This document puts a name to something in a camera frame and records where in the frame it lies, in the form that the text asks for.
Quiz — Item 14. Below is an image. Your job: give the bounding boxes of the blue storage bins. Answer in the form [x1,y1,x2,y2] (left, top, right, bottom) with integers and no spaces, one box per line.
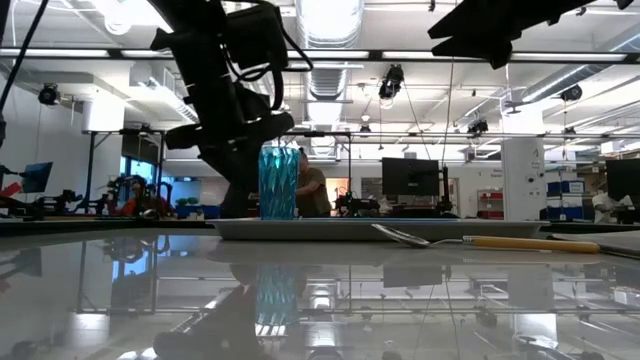
[546,179,586,222]

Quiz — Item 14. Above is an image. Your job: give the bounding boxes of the grey plastic tray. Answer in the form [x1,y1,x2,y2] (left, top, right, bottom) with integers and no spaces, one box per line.
[207,218,551,243]

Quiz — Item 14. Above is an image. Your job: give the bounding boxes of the silver ventilation duct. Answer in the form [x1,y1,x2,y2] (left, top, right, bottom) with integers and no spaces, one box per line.
[294,0,366,101]
[519,64,640,104]

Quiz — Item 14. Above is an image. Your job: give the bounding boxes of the teal faceted plastic cup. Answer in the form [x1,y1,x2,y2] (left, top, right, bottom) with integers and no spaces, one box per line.
[257,145,302,221]

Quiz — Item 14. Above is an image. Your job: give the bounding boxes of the black metal stand frame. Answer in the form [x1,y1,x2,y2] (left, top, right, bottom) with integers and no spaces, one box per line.
[82,128,167,216]

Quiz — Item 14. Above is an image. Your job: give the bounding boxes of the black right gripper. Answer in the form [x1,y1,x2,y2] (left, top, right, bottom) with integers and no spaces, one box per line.
[428,0,596,70]

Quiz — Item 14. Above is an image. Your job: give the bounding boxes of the shelf with red bins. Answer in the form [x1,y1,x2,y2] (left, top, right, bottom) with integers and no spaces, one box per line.
[476,188,505,221]

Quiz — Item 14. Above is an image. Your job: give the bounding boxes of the person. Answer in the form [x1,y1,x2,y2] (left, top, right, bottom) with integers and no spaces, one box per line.
[592,192,632,225]
[119,182,169,217]
[298,148,332,219]

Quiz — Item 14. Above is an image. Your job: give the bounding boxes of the black monitor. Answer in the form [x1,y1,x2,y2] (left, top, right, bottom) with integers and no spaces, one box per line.
[606,158,640,201]
[381,157,441,198]

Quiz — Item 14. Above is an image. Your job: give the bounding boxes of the white square column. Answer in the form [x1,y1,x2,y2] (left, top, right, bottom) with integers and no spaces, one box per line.
[501,137,546,222]

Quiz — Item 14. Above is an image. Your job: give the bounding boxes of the tilted monitor with blue screen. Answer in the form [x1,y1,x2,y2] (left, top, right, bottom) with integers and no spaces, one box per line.
[19,161,54,195]

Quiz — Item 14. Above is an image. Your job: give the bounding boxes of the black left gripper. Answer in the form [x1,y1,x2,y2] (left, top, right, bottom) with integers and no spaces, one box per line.
[149,27,295,219]

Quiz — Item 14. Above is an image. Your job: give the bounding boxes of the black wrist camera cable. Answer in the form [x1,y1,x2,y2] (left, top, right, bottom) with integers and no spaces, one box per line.
[227,19,315,112]

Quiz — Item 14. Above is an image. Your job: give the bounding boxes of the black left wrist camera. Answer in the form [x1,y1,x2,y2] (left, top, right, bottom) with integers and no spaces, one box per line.
[223,1,290,72]

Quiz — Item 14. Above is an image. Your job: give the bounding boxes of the spoon with yellow handle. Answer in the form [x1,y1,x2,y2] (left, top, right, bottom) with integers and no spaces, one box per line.
[371,223,602,256]

